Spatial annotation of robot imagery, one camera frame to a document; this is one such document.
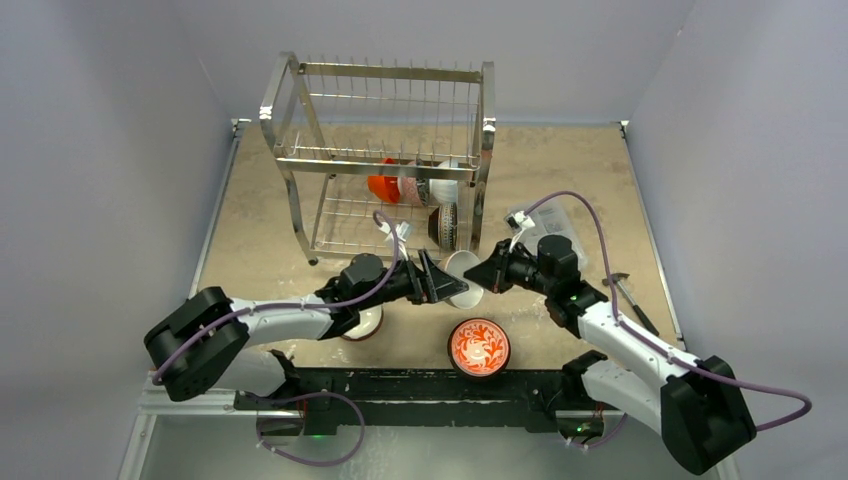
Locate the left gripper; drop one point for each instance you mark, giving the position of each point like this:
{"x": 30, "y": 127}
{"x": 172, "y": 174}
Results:
{"x": 439, "y": 285}

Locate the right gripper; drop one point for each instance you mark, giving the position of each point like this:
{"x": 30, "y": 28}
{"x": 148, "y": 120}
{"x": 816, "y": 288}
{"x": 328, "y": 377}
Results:
{"x": 501, "y": 263}

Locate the plain white bottom bowl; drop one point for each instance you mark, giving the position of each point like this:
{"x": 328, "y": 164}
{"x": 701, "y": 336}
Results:
{"x": 456, "y": 264}

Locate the white red-rimmed bowl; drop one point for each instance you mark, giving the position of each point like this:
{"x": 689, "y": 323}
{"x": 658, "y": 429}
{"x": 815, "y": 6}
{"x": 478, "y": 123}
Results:
{"x": 370, "y": 321}

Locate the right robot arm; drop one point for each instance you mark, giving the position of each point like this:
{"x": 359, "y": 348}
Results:
{"x": 692, "y": 404}

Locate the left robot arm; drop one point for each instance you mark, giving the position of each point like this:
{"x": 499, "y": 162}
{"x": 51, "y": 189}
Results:
{"x": 202, "y": 345}

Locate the steel two-tier dish rack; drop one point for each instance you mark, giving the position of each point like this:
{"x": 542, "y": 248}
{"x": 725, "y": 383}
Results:
{"x": 330, "y": 124}

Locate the red floral pattern bowl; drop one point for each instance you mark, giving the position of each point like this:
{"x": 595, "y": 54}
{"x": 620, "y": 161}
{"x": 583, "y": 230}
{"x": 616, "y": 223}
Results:
{"x": 479, "y": 349}

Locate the clear plastic screw box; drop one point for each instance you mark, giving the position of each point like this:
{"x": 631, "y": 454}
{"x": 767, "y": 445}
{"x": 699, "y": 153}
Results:
{"x": 551, "y": 219}

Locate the black hex key tool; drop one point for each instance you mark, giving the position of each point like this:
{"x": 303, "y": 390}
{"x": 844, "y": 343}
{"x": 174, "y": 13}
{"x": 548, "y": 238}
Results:
{"x": 618, "y": 280}

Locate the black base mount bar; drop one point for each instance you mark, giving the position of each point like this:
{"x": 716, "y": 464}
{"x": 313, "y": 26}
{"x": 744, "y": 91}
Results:
{"x": 537, "y": 401}

